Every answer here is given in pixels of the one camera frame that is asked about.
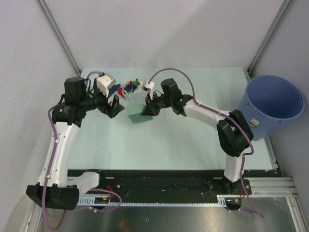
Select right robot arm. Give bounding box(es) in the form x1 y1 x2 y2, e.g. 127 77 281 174
142 78 254 194

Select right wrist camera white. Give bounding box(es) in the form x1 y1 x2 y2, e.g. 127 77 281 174
142 81 155 100

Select green dustpan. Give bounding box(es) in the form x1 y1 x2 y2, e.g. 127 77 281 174
123 90 153 124

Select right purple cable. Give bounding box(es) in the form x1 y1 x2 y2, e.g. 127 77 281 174
147 67 265 219

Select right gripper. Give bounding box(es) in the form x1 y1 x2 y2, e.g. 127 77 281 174
141 92 172 117

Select blue plastic bin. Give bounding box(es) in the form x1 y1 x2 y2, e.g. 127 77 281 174
238 75 305 141

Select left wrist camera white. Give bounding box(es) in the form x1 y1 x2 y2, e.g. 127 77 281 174
96 73 116 97

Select white cable duct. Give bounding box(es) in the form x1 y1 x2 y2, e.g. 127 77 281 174
77 195 229 207

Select aluminium frame rail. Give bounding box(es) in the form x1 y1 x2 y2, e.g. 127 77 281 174
246 177 298 198

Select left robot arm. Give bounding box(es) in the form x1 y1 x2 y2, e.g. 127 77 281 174
26 72 124 211

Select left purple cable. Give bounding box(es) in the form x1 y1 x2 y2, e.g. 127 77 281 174
42 70 123 230

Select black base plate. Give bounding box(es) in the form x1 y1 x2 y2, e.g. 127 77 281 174
67 169 252 204

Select colourful paper scrap pile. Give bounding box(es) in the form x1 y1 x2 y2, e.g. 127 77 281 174
109 79 143 99

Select purple cable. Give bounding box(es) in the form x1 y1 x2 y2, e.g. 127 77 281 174
42 70 123 230
147 67 265 219

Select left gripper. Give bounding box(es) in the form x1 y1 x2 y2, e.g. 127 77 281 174
80 78 124 118

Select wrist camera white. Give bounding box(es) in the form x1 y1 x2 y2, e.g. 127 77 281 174
96 73 116 97
142 81 155 100

